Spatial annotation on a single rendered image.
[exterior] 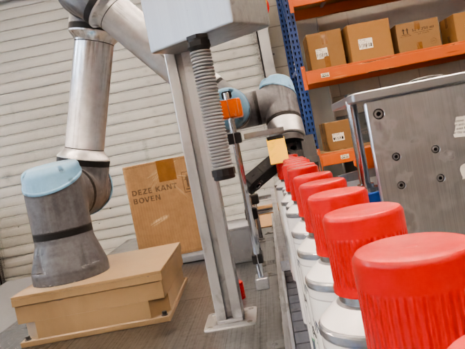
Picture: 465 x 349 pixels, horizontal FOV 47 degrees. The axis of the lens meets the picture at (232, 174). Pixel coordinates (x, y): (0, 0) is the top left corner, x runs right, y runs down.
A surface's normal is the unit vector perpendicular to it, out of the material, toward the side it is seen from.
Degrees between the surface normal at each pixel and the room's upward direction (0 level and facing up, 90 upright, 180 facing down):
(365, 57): 91
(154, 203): 90
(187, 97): 90
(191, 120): 90
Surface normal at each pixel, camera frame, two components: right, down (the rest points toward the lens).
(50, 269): -0.27, -0.21
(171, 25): -0.61, 0.16
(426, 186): -0.06, 0.07
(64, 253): 0.20, -0.29
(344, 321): -0.66, -0.61
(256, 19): 0.77, -0.11
